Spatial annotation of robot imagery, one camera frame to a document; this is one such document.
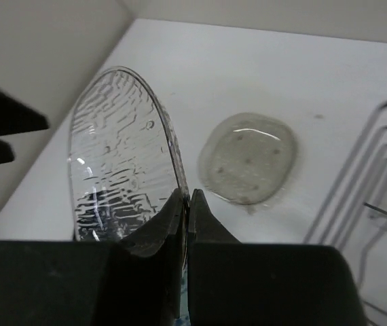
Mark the clear textured glass plate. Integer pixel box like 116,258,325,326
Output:
69,66,190,257

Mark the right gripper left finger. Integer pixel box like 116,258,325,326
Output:
0,189,184,325

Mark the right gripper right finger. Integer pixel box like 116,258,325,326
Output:
187,189,367,325

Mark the smoky square glass plate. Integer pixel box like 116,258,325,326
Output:
197,112,299,214

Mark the grey wire dish rack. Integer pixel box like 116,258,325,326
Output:
304,101,387,325

